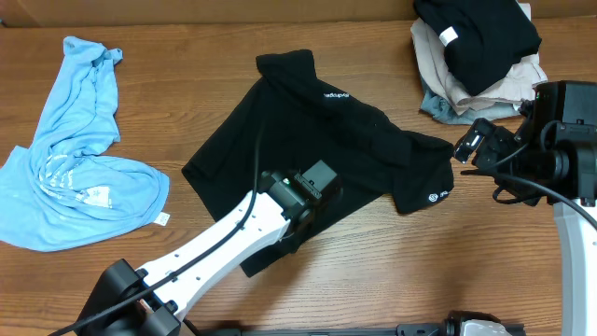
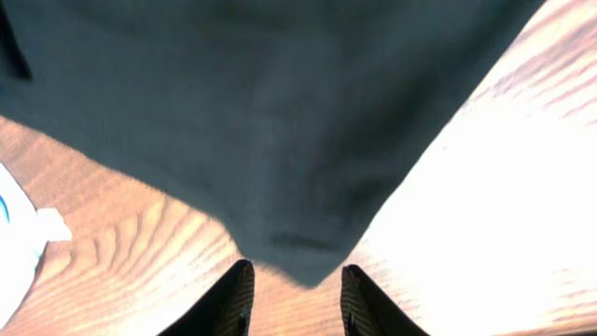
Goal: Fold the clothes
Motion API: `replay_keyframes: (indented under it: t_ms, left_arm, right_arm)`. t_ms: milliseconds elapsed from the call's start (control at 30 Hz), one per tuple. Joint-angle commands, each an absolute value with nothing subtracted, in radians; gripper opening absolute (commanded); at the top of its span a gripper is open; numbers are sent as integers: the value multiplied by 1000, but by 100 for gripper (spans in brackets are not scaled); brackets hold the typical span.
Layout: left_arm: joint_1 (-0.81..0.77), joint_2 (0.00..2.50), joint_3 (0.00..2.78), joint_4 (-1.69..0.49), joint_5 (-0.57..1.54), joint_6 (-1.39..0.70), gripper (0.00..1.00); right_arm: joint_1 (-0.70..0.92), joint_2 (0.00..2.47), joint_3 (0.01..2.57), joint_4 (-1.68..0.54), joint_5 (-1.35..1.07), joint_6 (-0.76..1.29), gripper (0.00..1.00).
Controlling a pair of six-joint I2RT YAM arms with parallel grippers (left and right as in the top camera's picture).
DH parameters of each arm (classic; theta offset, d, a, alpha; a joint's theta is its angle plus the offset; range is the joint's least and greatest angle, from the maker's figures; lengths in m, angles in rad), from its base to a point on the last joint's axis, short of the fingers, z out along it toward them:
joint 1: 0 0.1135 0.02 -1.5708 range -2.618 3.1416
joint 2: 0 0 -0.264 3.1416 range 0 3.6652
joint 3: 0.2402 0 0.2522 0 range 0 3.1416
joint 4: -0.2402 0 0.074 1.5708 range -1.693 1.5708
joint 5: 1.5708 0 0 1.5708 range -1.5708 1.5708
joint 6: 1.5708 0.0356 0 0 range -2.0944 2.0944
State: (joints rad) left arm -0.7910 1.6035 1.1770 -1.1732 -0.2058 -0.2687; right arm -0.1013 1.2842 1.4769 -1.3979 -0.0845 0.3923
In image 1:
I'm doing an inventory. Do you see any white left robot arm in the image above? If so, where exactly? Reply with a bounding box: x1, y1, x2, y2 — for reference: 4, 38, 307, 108
74, 161, 341, 336

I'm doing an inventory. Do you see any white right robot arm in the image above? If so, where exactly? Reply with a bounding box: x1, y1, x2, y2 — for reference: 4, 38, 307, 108
453, 80, 596, 335

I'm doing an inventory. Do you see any light blue t-shirt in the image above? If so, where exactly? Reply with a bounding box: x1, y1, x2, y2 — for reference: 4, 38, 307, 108
1, 36, 170, 252

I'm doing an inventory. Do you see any grey-blue folded garment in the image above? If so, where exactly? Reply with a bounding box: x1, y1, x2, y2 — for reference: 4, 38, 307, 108
420, 79, 520, 125

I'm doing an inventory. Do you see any black folded garment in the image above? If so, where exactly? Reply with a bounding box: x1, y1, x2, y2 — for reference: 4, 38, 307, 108
413, 0, 542, 95

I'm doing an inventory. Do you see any black polo shirt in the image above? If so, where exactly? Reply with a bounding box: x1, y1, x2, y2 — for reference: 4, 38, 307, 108
182, 49, 454, 277

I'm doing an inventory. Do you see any beige folded garment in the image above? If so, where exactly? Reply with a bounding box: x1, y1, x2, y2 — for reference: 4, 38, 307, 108
410, 1, 548, 114

